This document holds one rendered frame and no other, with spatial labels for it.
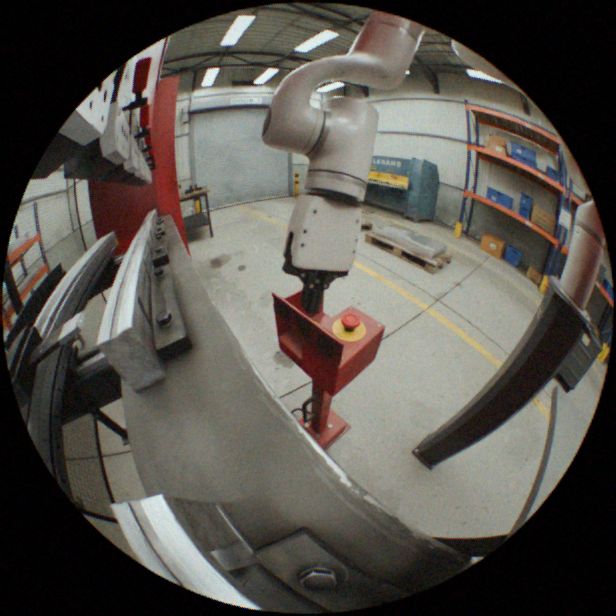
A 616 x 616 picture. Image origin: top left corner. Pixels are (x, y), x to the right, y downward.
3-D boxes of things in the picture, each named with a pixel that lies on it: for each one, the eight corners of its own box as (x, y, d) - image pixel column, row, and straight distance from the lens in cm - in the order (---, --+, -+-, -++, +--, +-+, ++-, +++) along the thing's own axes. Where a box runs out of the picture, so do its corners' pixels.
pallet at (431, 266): (450, 262, 353) (453, 254, 349) (432, 275, 280) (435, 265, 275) (391, 235, 396) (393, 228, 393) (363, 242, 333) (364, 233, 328)
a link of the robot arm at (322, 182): (346, 187, 37) (342, 203, 36) (297, 173, 33) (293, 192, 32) (381, 188, 30) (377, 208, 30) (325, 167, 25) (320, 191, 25)
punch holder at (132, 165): (132, 165, 50) (135, 102, 55) (98, 181, 51) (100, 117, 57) (139, 171, 64) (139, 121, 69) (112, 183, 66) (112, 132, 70)
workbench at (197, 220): (216, 236, 400) (207, 157, 387) (178, 249, 398) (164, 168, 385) (205, 221, 574) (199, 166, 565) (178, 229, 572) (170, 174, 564)
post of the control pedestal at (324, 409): (326, 426, 103) (341, 355, 56) (318, 433, 102) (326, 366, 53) (318, 419, 104) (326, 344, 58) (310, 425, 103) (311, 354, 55)
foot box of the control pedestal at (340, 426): (351, 427, 117) (356, 419, 106) (316, 457, 111) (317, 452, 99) (325, 404, 121) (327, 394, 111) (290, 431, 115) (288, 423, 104)
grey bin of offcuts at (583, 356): (567, 368, 351) (594, 325, 336) (568, 397, 304) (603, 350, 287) (539, 336, 321) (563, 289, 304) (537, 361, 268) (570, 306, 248)
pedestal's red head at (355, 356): (375, 359, 57) (393, 304, 45) (332, 398, 48) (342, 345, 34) (322, 322, 64) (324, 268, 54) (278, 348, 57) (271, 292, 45)
